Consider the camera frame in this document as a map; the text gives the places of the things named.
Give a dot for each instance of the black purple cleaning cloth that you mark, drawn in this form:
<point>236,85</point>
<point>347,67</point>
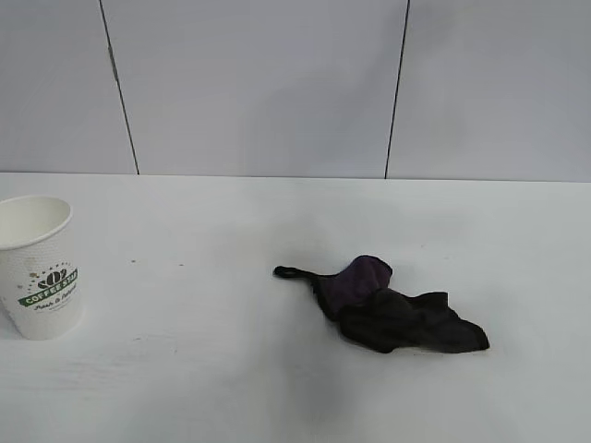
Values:
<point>397,318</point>

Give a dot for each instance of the white paper coffee cup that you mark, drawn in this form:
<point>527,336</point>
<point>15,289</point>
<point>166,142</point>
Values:
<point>41,249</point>

